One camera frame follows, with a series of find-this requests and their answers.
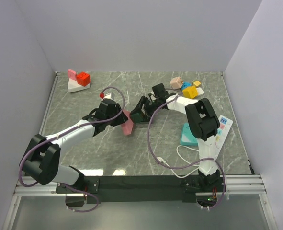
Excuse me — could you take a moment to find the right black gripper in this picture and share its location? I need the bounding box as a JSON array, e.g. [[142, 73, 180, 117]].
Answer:
[[131, 95, 161, 123]]

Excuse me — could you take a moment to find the dark green block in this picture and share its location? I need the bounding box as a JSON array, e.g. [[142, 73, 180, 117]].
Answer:
[[130, 111, 150, 124]]

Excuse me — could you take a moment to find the pink rounded socket block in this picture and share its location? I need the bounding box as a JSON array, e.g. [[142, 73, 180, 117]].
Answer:
[[121, 110, 134, 136]]

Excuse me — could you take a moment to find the red cube socket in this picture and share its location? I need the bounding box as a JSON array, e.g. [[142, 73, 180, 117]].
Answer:
[[77, 72, 91, 87]]

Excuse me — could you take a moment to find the beige cube socket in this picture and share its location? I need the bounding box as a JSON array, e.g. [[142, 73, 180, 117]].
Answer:
[[170, 76, 184, 89]]

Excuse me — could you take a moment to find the white triangular adapter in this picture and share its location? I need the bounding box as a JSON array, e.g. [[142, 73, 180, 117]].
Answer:
[[67, 79, 90, 93]]

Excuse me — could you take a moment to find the blue plug adapter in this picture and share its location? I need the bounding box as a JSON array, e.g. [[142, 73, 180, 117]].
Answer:
[[181, 82, 192, 91]]

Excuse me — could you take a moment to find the yellow cube socket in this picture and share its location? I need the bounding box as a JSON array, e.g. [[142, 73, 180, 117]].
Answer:
[[182, 86, 199, 99]]

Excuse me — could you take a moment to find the pink plug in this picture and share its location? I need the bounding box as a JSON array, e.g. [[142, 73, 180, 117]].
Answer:
[[67, 69, 77, 81]]

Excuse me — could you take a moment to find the teal block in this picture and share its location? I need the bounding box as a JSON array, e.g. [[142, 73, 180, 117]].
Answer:
[[180, 123, 198, 146]]

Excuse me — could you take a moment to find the small yellow plug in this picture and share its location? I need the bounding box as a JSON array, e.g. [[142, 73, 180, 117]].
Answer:
[[192, 80, 202, 88]]

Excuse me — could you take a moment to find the white rounded square adapter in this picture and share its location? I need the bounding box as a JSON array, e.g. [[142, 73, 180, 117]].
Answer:
[[196, 87, 204, 95]]

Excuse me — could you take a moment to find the white power strip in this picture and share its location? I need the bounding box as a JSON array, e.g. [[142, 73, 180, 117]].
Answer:
[[215, 115, 233, 159]]

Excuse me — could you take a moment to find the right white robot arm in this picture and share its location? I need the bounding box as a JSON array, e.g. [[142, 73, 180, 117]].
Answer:
[[130, 83, 222, 191]]

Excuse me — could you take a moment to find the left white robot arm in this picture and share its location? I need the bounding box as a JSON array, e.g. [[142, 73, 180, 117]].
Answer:
[[19, 99, 128, 193]]

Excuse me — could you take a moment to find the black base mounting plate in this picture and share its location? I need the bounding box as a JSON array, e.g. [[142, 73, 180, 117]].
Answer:
[[56, 174, 218, 205]]

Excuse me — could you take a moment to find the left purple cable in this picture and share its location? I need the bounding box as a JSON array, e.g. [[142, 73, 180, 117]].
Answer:
[[18, 86, 125, 212]]

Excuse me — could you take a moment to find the purple cable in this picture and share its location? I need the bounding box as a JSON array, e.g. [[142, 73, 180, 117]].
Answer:
[[147, 88, 227, 211], [18, 86, 125, 212]]

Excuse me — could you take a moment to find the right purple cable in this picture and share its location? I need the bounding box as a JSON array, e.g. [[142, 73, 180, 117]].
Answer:
[[147, 88, 227, 211]]

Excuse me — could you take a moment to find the aluminium rail frame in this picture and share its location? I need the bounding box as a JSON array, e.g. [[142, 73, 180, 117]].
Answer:
[[2, 174, 278, 230]]

